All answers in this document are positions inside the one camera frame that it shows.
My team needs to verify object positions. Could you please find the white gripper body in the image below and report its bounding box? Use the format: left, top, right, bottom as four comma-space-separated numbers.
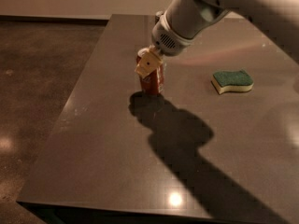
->
152, 12, 194, 56

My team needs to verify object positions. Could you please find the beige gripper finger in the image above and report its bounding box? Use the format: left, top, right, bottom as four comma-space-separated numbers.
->
135, 46, 163, 78

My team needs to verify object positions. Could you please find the red coke can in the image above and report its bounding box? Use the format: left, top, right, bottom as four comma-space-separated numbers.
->
136, 48, 164, 95

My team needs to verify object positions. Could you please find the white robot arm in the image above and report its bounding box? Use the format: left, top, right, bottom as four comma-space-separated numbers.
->
135, 0, 299, 78

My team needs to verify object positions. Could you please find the silver blue energy drink can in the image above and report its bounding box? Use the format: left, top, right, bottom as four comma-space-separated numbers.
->
155, 11, 164, 23

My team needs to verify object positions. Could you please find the green yellow sponge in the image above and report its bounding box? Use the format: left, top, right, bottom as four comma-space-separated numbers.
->
211, 70, 254, 94

